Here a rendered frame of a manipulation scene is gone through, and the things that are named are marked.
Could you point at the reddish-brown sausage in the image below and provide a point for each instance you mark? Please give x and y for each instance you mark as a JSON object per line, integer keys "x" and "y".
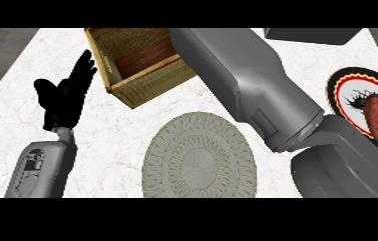
{"x": 372, "y": 115}

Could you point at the dark grey appliance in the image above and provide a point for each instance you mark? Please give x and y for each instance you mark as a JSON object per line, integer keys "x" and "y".
{"x": 311, "y": 35}

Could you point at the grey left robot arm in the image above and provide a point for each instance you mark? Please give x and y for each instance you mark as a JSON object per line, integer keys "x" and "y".
{"x": 38, "y": 168}

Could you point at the grey flat slab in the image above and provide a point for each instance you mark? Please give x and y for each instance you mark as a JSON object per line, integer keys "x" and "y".
{"x": 12, "y": 48}

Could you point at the square wicker basket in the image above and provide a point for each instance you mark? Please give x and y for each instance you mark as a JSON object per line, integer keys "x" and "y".
{"x": 141, "y": 65}

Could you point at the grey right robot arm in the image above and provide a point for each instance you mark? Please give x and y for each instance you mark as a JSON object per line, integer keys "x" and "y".
{"x": 265, "y": 95}

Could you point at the round patterned plate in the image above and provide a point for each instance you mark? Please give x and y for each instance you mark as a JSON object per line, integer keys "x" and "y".
{"x": 354, "y": 98}

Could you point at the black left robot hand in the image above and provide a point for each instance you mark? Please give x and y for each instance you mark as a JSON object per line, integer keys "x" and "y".
{"x": 62, "y": 98}

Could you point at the round pale woven placemat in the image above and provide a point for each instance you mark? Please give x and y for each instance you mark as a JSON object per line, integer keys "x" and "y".
{"x": 199, "y": 156}

